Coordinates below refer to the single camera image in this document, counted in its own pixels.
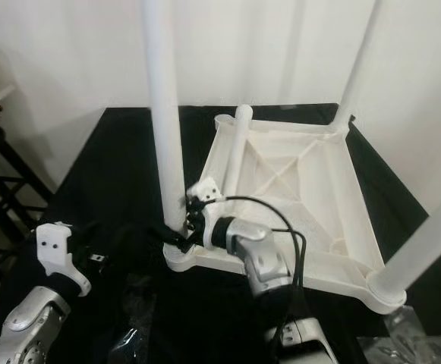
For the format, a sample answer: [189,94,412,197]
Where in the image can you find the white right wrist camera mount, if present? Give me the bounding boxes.
[185,176,225,253]

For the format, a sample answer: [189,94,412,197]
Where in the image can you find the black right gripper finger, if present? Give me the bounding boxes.
[159,224,191,252]

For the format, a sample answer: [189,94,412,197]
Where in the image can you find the black tablecloth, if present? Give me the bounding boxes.
[15,102,441,364]

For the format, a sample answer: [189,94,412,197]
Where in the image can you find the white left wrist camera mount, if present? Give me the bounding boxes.
[36,221,93,299]

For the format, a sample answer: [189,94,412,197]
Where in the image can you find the black round stool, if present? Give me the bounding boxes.
[0,121,59,268]

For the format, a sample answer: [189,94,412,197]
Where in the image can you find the clear plastic bag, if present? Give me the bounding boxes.
[110,273,158,364]
[357,307,441,364]

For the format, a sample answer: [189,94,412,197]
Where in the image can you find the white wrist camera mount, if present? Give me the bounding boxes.
[185,176,225,253]
[36,221,93,299]

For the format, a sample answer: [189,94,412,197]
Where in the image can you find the white plastic table top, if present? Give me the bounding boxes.
[163,112,412,314]

